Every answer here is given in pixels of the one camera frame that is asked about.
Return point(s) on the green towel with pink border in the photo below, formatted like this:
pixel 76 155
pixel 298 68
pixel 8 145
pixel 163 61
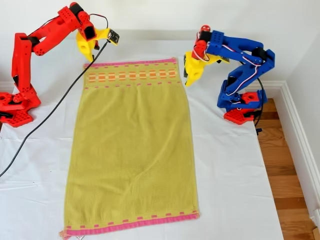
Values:
pixel 130 150

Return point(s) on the white plastic table cover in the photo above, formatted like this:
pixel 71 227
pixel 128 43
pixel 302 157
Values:
pixel 225 175

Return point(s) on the camera board on red arm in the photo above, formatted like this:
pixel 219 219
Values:
pixel 113 37

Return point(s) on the camera board on blue arm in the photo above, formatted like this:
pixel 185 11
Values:
pixel 225 60

